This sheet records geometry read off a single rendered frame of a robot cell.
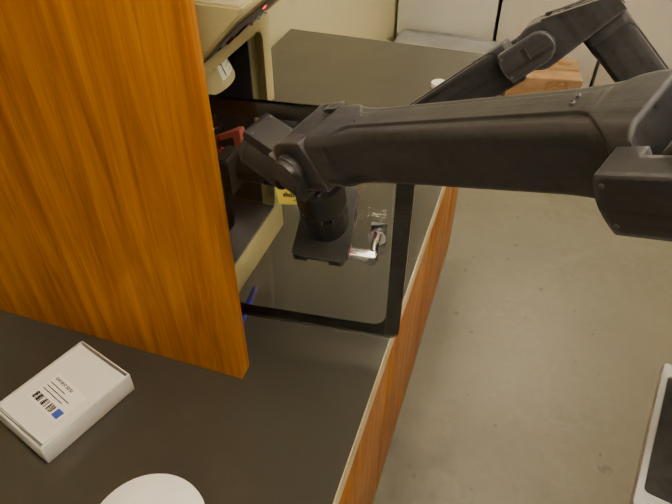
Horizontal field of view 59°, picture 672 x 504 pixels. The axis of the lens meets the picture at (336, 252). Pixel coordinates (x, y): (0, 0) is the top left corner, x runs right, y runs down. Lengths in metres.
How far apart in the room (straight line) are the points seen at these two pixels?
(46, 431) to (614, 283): 2.27
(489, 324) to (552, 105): 2.05
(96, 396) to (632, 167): 0.84
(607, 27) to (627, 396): 1.70
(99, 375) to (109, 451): 0.12
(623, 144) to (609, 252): 2.57
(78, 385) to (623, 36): 0.90
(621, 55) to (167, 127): 0.55
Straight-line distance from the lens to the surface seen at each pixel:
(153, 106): 0.72
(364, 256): 0.80
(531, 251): 2.78
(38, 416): 1.01
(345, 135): 0.51
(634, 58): 0.85
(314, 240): 0.72
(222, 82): 0.97
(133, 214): 0.85
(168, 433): 0.97
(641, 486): 0.87
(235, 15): 0.71
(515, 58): 0.82
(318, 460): 0.91
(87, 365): 1.04
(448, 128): 0.42
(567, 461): 2.12
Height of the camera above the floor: 1.74
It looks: 41 degrees down
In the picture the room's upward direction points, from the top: straight up
